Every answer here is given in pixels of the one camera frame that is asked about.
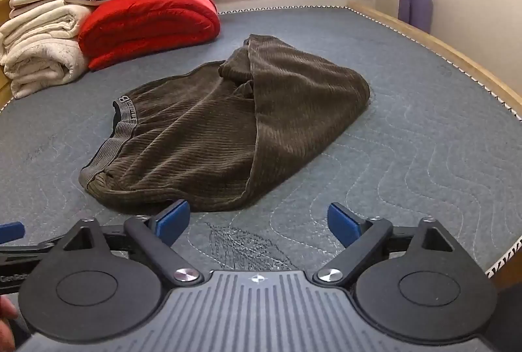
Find person's left hand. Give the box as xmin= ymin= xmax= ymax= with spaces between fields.
xmin=0 ymin=295 xmax=19 ymax=350

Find cream folded blanket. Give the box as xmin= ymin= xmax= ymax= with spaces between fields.
xmin=0 ymin=0 xmax=96 ymax=100

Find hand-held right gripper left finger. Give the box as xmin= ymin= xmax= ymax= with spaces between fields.
xmin=61 ymin=199 xmax=205 ymax=288

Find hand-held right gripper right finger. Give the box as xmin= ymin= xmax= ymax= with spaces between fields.
xmin=313 ymin=202 xmax=455 ymax=289

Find red folded quilt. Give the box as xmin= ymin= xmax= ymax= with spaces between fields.
xmin=77 ymin=0 xmax=222 ymax=71

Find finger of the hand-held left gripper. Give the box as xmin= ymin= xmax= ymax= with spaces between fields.
xmin=0 ymin=222 xmax=63 ymax=255

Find brown corduroy pants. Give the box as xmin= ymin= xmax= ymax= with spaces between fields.
xmin=79 ymin=34 xmax=372 ymax=214

